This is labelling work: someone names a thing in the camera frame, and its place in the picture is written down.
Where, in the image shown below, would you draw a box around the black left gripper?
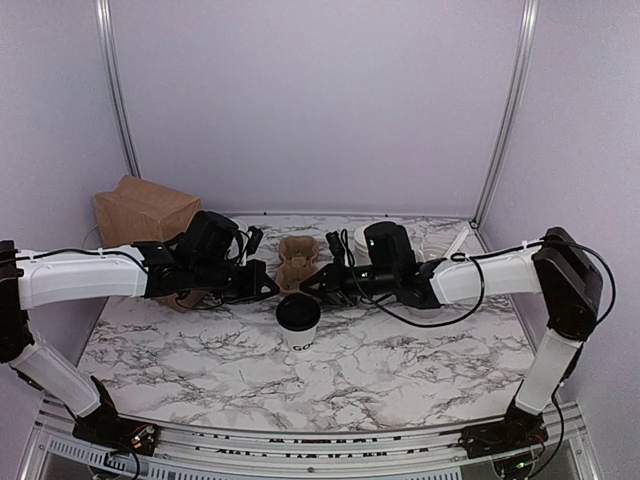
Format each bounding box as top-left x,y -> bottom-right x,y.
191,257 -> 280,305

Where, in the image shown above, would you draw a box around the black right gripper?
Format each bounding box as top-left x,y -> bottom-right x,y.
299,257 -> 397,307

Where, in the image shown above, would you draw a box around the black plastic cup lid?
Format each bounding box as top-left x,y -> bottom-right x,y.
276,293 -> 321,332

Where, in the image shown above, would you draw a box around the white paper coffee cup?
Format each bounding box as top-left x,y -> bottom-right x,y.
276,293 -> 321,352

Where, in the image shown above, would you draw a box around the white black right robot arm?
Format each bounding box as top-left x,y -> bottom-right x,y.
300,221 -> 603,448

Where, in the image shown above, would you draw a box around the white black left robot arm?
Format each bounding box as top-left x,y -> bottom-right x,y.
1,211 -> 279,445

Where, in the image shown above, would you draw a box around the brown paper takeout bag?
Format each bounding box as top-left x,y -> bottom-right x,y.
94,173 -> 205,314

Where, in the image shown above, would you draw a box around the brown cardboard cup carrier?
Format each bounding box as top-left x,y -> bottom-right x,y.
276,236 -> 319,295

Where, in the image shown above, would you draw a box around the orange white bowl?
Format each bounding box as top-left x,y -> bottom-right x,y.
232,218 -> 248,233

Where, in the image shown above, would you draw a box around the white utensil holder cup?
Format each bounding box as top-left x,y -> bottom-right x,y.
414,244 -> 447,322

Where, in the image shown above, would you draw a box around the white plastic stirrers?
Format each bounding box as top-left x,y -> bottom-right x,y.
443,227 -> 471,259

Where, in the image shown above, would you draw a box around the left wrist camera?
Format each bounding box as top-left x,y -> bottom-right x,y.
244,226 -> 263,259

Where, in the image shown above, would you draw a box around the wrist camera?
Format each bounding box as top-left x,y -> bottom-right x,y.
244,226 -> 263,259
325,229 -> 355,267

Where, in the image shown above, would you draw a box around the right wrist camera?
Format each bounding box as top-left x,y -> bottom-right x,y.
325,229 -> 355,267

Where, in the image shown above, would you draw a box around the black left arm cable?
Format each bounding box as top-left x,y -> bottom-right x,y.
14,247 -> 251,311

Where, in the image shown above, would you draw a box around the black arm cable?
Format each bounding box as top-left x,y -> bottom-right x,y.
339,228 -> 616,329
14,247 -> 251,311

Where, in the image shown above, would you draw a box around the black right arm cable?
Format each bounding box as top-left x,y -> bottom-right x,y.
339,228 -> 616,329

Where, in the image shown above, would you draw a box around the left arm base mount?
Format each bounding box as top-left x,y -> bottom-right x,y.
73,376 -> 160,456

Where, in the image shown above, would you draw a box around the right aluminium corner post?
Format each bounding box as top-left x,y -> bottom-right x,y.
473,0 -> 540,229

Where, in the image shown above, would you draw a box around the aluminium corner post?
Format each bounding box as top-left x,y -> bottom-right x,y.
95,0 -> 141,178
473,0 -> 540,229

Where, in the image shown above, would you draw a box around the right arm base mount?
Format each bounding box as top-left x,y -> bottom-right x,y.
458,400 -> 549,459

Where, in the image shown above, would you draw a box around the left aluminium corner post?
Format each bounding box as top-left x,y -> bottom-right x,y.
95,0 -> 141,178

